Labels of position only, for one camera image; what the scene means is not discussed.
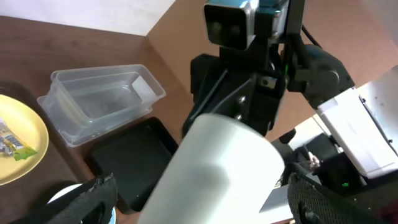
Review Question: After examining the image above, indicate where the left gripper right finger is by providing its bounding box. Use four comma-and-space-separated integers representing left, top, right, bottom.
287, 173, 384, 224

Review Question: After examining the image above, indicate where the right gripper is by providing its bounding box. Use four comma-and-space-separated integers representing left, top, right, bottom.
182, 40, 287, 136

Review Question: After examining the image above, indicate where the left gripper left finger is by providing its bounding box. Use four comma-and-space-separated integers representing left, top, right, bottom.
12, 173, 118, 224

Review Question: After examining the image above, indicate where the light blue bowl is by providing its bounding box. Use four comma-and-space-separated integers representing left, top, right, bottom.
47, 184, 118, 224

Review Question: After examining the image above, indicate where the green snack wrapper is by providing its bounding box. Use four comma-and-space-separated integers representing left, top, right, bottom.
1, 119, 37, 161

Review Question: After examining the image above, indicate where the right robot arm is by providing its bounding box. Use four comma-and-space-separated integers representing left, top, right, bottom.
139, 1, 397, 223

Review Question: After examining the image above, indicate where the black waste tray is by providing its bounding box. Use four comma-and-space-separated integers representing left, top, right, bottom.
86, 117, 178, 214

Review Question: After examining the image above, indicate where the clear plastic container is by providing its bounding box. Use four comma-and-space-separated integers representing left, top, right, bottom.
37, 64, 166, 147

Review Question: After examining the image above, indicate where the yellow round plate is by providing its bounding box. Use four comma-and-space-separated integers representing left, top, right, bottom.
1, 95, 49, 185

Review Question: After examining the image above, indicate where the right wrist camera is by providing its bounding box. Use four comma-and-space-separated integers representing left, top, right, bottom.
203, 0, 289, 50

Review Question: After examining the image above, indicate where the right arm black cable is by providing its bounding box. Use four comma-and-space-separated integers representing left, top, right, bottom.
300, 24, 323, 49

